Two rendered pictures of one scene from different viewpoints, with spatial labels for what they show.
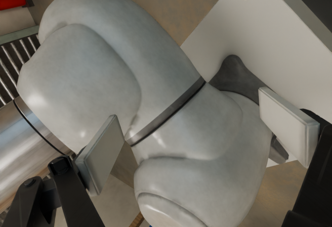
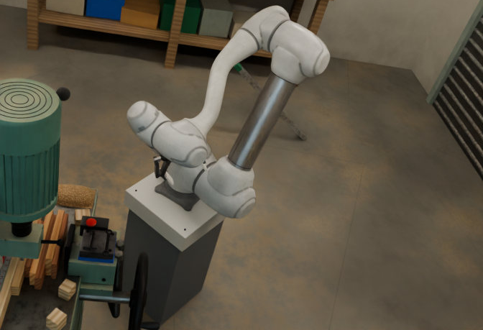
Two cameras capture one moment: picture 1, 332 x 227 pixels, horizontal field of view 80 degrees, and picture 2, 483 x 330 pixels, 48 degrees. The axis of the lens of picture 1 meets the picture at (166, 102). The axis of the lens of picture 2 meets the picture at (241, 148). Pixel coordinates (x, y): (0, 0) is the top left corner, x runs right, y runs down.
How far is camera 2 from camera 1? 1.85 m
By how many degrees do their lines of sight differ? 21
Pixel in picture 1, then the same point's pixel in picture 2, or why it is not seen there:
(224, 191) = not seen: hidden behind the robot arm
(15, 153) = (233, 154)
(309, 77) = (157, 204)
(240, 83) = (182, 198)
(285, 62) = (166, 208)
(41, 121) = (229, 164)
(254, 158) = (172, 168)
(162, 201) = not seen: hidden behind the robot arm
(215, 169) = not seen: hidden behind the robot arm
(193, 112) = (192, 178)
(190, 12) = (257, 300)
